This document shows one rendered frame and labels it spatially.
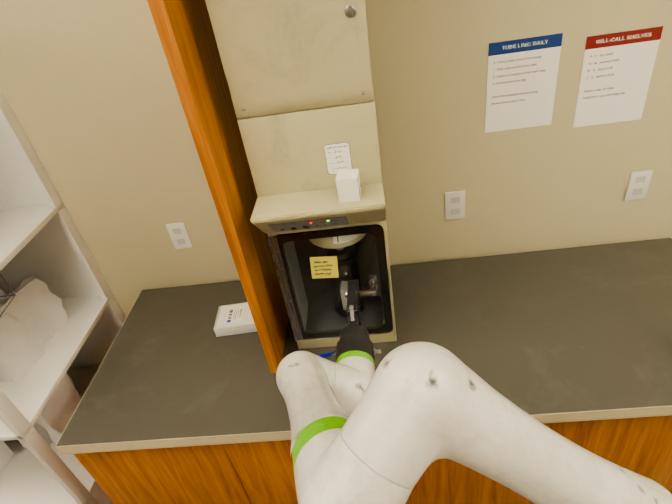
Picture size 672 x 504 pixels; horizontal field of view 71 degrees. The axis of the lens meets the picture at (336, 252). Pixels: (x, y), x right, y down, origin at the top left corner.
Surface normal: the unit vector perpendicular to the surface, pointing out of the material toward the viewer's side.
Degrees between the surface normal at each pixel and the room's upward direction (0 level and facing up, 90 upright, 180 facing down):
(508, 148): 90
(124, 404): 0
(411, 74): 90
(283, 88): 90
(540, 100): 90
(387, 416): 41
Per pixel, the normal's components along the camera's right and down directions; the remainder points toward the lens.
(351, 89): -0.02, 0.58
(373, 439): -0.44, -0.27
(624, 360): -0.14, -0.80
